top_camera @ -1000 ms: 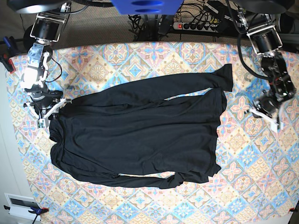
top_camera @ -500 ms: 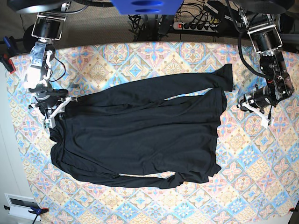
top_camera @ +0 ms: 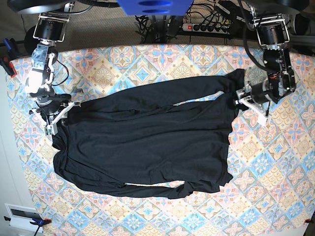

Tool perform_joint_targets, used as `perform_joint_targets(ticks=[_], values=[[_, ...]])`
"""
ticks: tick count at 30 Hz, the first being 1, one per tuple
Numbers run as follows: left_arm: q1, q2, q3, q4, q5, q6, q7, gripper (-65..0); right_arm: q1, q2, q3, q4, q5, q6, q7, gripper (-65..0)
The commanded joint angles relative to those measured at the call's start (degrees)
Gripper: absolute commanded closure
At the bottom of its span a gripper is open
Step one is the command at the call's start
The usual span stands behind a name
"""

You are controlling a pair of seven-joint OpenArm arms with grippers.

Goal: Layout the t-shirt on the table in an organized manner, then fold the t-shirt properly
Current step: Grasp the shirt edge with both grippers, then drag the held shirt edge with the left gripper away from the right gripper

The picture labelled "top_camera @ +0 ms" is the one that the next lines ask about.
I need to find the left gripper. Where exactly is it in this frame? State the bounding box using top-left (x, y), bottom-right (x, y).
top-left (233, 82), bottom-right (272, 110)

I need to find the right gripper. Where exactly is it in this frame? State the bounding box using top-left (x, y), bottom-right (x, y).
top-left (35, 94), bottom-right (71, 120)

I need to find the black t-shirt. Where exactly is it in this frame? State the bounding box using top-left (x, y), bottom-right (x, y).
top-left (52, 69), bottom-right (245, 199)

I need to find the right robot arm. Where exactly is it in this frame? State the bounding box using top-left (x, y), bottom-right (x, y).
top-left (25, 2), bottom-right (74, 124)

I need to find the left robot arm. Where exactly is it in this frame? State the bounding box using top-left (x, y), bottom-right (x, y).
top-left (234, 1), bottom-right (296, 110)

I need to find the black round speaker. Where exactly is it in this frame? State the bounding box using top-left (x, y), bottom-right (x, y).
top-left (24, 26), bottom-right (38, 55)

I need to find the orange black clamp left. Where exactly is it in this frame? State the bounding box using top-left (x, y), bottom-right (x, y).
top-left (0, 57), bottom-right (17, 78)

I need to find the blue clamp upper left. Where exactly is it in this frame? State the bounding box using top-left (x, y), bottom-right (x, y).
top-left (0, 38), bottom-right (16, 51)

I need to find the white power strip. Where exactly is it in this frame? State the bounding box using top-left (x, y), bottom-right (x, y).
top-left (182, 23), bottom-right (229, 34)

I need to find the patterned tablecloth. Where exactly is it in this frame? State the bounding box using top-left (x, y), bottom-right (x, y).
top-left (3, 45), bottom-right (315, 236)

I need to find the white floor vent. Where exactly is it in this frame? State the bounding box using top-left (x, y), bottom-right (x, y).
top-left (5, 203), bottom-right (40, 233)

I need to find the blue orange clamp lower left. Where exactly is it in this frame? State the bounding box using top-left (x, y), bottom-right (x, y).
top-left (4, 216), bottom-right (52, 228)

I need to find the orange clamp lower right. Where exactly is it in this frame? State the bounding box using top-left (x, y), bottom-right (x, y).
top-left (304, 219), bottom-right (314, 224)

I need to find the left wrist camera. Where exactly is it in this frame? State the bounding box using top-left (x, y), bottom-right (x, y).
top-left (257, 115), bottom-right (270, 126)

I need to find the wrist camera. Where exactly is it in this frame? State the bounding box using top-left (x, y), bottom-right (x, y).
top-left (44, 124), bottom-right (58, 136)
top-left (257, 115), bottom-right (270, 126)

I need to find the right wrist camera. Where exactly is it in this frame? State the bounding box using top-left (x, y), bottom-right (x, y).
top-left (44, 124), bottom-right (58, 136)

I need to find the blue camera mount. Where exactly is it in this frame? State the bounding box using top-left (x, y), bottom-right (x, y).
top-left (117, 0), bottom-right (193, 16)

